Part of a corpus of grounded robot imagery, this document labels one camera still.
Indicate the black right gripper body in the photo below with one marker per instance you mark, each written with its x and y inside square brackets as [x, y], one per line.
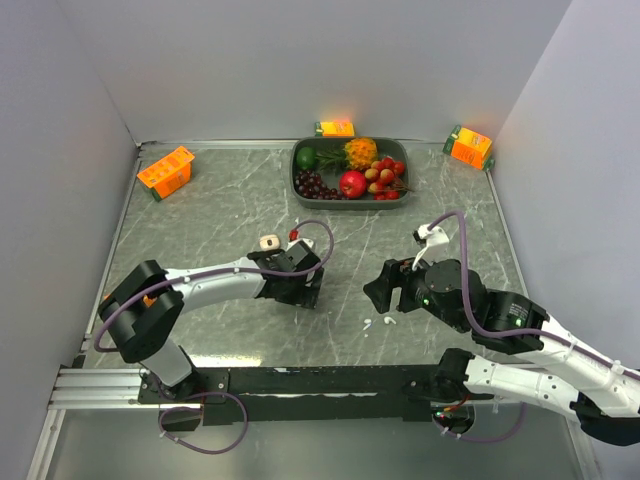
[413, 292]

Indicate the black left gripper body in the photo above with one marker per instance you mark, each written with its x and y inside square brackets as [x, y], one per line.
[299, 293]

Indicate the pink earbuds charging case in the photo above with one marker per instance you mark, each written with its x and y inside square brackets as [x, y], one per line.
[269, 242]

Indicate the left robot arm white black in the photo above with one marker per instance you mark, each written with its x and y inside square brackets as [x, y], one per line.
[142, 310]

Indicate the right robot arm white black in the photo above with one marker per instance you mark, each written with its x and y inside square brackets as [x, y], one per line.
[585, 386]

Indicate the dark purple grape bunch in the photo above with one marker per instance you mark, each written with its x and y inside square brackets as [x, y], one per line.
[310, 185]

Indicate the red apple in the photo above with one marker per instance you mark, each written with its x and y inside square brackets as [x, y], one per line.
[353, 184]

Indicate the green lime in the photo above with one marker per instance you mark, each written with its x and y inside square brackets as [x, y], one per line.
[306, 158]

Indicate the small pineapple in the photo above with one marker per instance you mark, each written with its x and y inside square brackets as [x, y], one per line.
[357, 154]

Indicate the orange juice box near left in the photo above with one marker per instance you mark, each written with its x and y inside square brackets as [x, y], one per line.
[146, 300]

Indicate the orange juice box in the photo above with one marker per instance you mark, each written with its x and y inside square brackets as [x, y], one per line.
[470, 147]
[334, 129]
[169, 174]
[146, 300]

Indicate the orange juice box far right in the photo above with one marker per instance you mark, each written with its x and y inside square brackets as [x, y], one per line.
[470, 147]

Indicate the orange juice box back centre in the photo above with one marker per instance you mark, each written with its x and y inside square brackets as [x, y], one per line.
[334, 129]

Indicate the orange juice box far left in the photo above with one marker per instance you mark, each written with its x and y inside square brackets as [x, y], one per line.
[169, 174]

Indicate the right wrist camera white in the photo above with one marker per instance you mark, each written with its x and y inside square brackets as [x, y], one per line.
[434, 243]

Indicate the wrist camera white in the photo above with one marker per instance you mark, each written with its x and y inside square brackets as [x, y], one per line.
[434, 243]
[300, 240]

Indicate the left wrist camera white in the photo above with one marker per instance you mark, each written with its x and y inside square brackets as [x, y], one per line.
[300, 240]

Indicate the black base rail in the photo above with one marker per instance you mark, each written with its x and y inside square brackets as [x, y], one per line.
[230, 394]

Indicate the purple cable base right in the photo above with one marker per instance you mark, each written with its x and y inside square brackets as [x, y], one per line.
[446, 432]

